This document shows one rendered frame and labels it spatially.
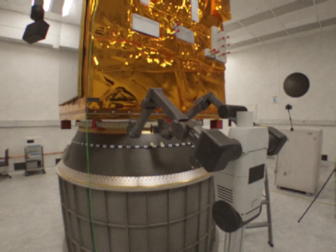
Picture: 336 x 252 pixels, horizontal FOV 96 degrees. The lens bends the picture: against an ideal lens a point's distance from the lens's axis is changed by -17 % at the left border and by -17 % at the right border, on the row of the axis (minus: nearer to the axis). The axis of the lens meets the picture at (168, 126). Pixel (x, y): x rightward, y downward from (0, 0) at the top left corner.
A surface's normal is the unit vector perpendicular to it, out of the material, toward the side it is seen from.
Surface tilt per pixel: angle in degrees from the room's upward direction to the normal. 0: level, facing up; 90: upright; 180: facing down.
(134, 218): 90
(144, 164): 62
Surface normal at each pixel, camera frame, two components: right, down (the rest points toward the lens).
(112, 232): -0.13, 0.04
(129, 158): 0.04, -0.43
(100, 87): 0.54, 0.04
